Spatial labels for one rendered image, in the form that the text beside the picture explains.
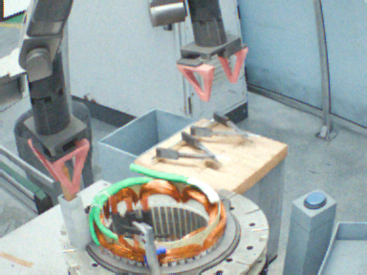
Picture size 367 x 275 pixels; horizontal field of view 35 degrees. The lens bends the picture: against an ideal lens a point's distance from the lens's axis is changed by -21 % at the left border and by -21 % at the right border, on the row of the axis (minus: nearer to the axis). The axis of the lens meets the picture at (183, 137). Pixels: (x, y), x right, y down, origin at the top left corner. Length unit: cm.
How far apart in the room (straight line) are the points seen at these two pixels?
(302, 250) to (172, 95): 229
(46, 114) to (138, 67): 266
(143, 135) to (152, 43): 195
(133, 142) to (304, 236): 45
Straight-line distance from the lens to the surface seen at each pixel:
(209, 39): 118
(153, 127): 143
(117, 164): 130
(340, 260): 101
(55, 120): 84
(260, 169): 120
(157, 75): 340
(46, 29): 72
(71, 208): 92
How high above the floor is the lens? 166
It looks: 27 degrees down
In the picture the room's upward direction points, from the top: 5 degrees counter-clockwise
